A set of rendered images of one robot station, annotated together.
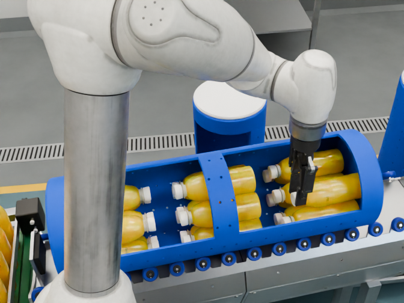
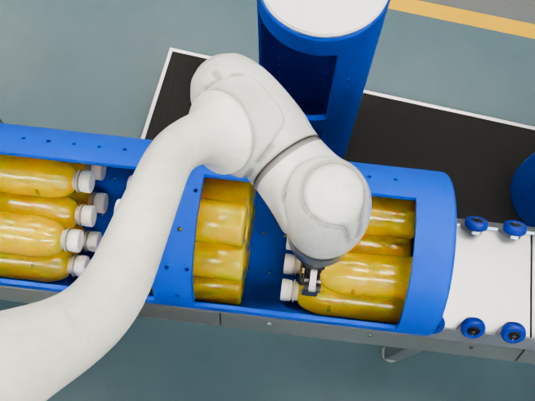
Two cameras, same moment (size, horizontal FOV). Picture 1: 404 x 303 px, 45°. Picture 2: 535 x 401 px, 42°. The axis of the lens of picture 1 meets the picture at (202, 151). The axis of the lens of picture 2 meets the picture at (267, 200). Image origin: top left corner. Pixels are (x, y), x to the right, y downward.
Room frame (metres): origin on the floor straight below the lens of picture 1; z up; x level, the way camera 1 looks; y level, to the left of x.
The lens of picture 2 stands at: (0.69, -0.26, 2.28)
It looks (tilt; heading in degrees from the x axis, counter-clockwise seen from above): 73 degrees down; 18
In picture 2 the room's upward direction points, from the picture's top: 1 degrees counter-clockwise
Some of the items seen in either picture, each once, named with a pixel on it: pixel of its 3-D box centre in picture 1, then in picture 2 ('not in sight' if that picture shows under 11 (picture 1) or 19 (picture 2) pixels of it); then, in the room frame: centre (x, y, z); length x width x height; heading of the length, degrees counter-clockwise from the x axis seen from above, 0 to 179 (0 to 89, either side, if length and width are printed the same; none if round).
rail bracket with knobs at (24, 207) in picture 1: (30, 217); not in sight; (1.05, 0.55, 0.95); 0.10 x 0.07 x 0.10; 11
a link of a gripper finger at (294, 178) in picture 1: (295, 183); not in sight; (0.96, -0.25, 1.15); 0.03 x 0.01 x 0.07; 100
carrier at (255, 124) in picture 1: (228, 180); (312, 76); (1.55, -0.11, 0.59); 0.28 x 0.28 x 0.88
